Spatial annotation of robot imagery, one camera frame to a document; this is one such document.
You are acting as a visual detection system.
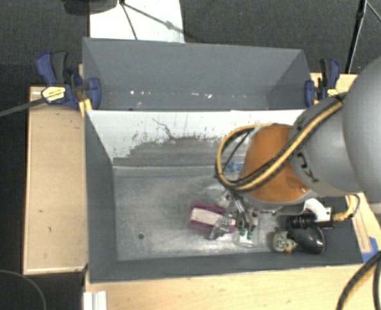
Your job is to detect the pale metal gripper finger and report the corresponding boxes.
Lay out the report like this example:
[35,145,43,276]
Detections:
[214,214,232,231]
[209,226,237,240]

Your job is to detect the purple and white box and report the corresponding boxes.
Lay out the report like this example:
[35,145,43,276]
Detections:
[189,200,237,233]

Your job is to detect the grey metal bin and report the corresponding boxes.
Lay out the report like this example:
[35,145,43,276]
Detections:
[80,37,364,284]

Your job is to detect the black oval object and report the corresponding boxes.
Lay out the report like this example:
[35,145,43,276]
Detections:
[289,227,326,255]

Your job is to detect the pale wood flat board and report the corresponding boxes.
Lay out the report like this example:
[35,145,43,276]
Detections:
[22,85,88,276]

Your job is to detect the black cylinder on white bracket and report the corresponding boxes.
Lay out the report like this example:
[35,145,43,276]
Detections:
[286,198,335,231]

